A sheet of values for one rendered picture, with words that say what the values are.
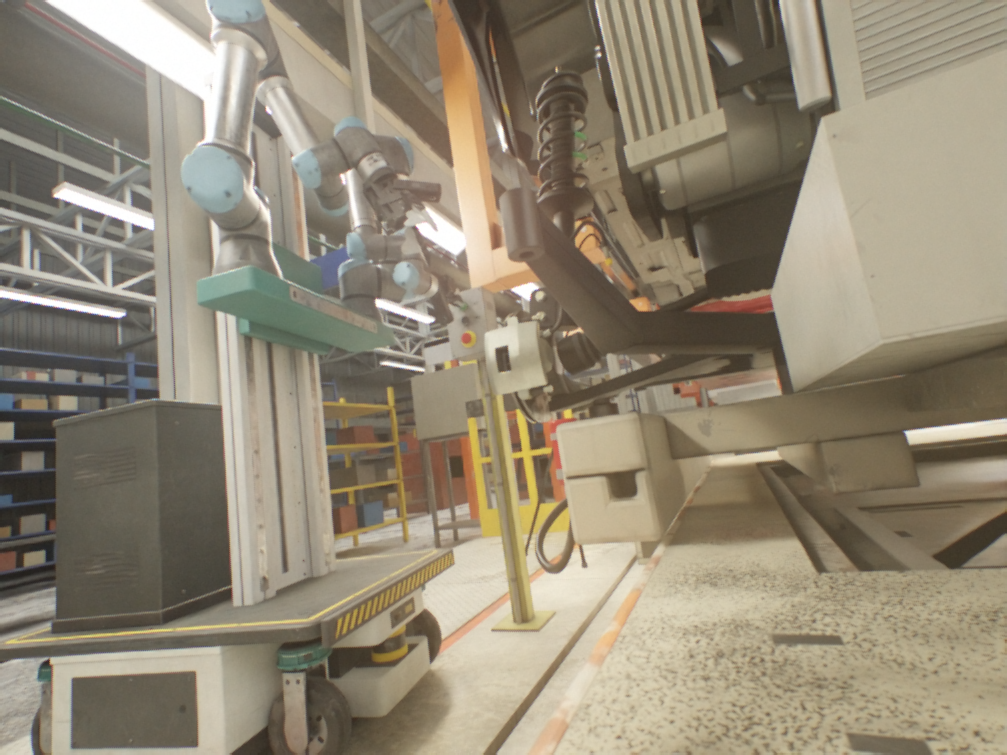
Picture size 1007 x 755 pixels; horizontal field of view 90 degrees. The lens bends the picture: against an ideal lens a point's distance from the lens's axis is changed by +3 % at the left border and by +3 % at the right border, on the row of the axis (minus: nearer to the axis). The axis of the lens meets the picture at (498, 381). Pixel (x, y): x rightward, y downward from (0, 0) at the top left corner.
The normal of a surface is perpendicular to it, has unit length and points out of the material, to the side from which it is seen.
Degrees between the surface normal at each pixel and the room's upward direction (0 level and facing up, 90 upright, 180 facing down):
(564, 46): 124
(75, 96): 146
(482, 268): 90
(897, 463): 90
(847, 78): 106
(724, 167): 139
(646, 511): 90
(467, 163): 90
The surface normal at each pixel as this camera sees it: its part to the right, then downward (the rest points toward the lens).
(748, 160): -0.17, 0.69
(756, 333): 0.33, -0.20
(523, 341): -0.32, -0.26
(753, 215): -0.43, -0.08
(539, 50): -0.26, 0.52
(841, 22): -0.37, 0.19
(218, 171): 0.13, -0.04
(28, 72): 0.62, 0.70
